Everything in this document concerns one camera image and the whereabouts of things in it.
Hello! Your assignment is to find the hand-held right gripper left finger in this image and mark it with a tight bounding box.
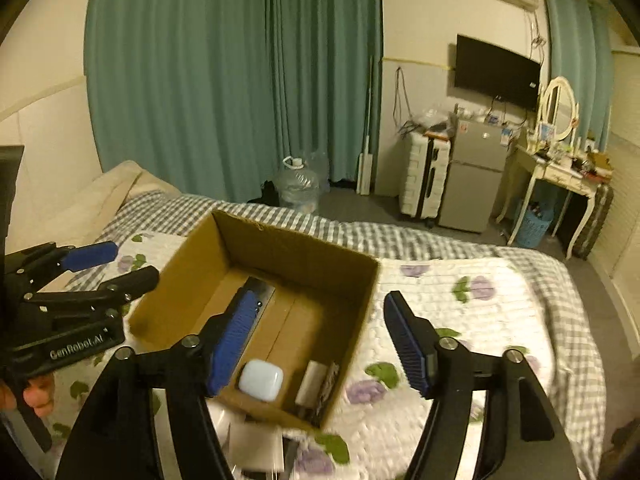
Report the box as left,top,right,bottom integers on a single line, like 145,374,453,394
55,287,261,480

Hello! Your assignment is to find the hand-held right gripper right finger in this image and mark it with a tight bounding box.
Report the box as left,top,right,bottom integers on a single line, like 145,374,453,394
383,290,577,480

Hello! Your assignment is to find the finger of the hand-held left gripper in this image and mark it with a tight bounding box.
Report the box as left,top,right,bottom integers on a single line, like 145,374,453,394
5,241,120,283
22,266,161,317

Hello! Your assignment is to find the brown cardboard box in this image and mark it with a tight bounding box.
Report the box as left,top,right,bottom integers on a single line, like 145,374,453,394
127,209,382,432

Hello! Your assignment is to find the person's left hand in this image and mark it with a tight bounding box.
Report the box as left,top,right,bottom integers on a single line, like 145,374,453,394
0,374,57,418

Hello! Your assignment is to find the white earbuds case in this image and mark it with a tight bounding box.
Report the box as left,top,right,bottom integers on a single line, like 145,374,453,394
238,358,283,402

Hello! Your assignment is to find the floral quilted bed cover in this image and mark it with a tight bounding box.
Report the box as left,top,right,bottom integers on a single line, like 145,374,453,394
47,230,573,480

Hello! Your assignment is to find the beige pillow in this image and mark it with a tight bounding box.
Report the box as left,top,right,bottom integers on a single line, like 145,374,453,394
5,160,182,256

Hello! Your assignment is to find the silver metal piece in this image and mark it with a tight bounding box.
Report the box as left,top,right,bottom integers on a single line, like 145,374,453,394
246,276,279,317

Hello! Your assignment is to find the beige rectangular packet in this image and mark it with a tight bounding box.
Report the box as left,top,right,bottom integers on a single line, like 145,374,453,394
294,360,329,408

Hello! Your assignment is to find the dark patterned packet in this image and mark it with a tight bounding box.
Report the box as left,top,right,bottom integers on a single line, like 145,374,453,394
300,362,342,423

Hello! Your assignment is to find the white flat paper box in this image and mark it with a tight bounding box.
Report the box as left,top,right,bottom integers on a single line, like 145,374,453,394
226,419,286,472

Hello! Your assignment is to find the black cloth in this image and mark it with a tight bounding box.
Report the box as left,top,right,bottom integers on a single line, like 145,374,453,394
247,180,282,207

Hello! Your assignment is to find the white ribbed suitcase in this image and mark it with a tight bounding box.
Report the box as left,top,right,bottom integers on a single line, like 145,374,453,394
399,132,453,222

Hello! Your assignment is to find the clear water jug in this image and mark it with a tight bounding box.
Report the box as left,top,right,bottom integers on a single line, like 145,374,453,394
276,156,321,211

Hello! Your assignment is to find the blue laundry basket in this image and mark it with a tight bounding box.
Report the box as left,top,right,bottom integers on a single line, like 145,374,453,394
515,204,556,248

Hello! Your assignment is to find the grey mini fridge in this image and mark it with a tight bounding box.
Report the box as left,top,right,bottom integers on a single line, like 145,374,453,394
438,118,508,234

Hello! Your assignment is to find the white flat mop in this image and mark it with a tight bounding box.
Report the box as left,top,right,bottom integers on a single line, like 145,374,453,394
356,52,376,196

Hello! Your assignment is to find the green curtain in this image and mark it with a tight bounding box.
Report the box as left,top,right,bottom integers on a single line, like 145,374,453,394
84,0,385,206

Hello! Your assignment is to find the white dressing table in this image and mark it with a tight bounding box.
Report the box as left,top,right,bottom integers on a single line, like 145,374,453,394
495,132,608,260

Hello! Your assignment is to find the dark ribbed suitcase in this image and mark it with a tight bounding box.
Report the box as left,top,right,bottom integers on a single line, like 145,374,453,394
570,184,615,262

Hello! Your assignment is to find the white oval vanity mirror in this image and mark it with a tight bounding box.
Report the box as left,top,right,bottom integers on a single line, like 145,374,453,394
537,76,581,143

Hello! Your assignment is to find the light blue curtain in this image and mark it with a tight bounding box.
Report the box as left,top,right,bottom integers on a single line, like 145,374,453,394
541,0,614,153

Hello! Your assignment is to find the hanging black cable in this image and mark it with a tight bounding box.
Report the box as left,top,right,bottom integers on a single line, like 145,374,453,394
392,65,415,136

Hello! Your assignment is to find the black wall television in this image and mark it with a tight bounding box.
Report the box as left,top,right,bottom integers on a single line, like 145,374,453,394
454,34,543,110

